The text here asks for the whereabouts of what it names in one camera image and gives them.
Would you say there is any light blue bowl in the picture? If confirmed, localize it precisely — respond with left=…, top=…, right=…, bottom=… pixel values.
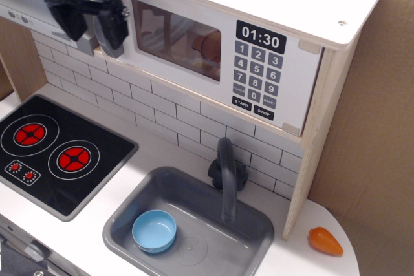
left=131, top=209, right=177, bottom=253

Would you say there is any grey oven front handle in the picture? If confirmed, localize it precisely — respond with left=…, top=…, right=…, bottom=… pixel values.
left=1, top=224, right=85, bottom=275

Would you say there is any white toy microwave door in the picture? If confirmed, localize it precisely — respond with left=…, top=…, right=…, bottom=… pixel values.
left=118, top=0, right=324, bottom=136

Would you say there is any grey range hood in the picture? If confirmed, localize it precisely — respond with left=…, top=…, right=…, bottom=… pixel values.
left=1, top=0, right=98, bottom=56

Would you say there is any brown cardboard panel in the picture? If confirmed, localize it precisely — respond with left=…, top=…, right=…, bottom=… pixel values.
left=309, top=0, right=413, bottom=275

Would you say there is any black toy stovetop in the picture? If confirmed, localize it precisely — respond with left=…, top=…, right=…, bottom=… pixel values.
left=1, top=95, right=138, bottom=222

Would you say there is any orange toy carrot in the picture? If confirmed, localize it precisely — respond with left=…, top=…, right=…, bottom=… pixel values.
left=309, top=227, right=344, bottom=256

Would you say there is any grey toy sink basin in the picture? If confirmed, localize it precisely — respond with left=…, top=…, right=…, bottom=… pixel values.
left=103, top=167, right=274, bottom=275

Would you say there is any dark grey toy faucet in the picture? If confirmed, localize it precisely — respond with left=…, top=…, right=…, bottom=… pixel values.
left=208, top=137, right=248, bottom=224

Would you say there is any orange translucent pot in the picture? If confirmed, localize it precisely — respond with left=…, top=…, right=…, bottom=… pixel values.
left=191, top=30, right=221, bottom=81

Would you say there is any wooden toy microwave cabinet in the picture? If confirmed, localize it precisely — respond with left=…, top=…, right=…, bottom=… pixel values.
left=116, top=0, right=379, bottom=239

